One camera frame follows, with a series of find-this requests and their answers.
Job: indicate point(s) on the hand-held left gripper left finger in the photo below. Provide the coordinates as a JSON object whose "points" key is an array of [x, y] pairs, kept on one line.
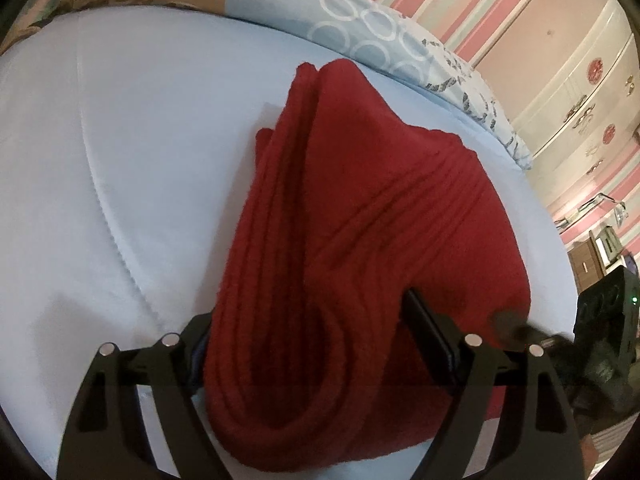
{"points": [[192, 362]]}

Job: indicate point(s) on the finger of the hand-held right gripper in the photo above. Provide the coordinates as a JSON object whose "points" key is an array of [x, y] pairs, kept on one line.
{"points": [[515, 329]]}

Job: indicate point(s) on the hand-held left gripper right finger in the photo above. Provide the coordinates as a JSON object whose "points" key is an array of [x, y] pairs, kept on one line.
{"points": [[430, 335]]}

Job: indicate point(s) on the red knit sweater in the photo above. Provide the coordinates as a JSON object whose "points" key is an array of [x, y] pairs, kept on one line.
{"points": [[375, 210]]}

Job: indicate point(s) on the wooden nightstand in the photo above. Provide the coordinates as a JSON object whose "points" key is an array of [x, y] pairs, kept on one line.
{"points": [[585, 265]]}

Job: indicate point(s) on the light blue bed sheet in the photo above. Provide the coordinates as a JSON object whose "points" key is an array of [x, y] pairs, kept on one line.
{"points": [[125, 160]]}

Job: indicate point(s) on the white floral wardrobe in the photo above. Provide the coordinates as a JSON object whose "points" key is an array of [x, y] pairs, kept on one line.
{"points": [[575, 85]]}

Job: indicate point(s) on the circle patterned blue duvet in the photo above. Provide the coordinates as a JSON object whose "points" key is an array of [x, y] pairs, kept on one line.
{"points": [[350, 25]]}

